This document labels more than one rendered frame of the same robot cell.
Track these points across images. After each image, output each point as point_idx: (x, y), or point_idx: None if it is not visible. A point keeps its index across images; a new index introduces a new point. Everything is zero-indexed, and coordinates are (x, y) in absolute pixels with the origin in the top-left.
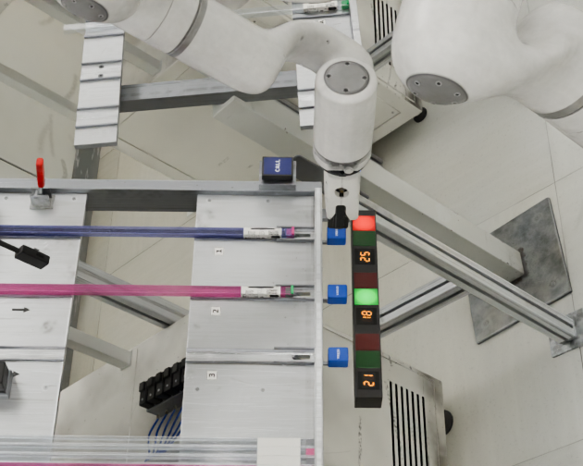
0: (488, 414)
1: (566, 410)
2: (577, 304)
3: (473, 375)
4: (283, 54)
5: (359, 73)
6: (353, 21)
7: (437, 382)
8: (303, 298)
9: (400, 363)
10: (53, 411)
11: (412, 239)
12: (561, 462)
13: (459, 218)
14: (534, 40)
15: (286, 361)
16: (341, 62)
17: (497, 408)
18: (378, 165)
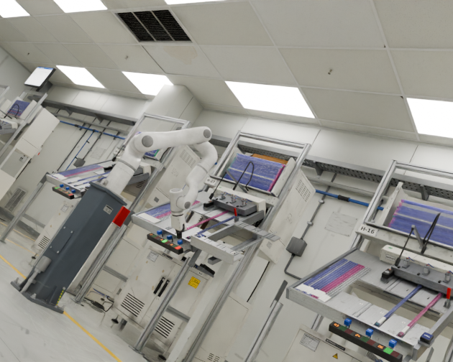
0: (149, 352)
1: (124, 340)
2: (138, 353)
3: (161, 360)
4: (186, 181)
5: (174, 190)
6: (214, 245)
7: (167, 348)
8: (174, 233)
9: (177, 332)
10: (195, 210)
11: (175, 278)
12: (119, 334)
13: (186, 338)
14: (130, 151)
15: (167, 227)
16: (179, 190)
17: (147, 351)
18: (207, 303)
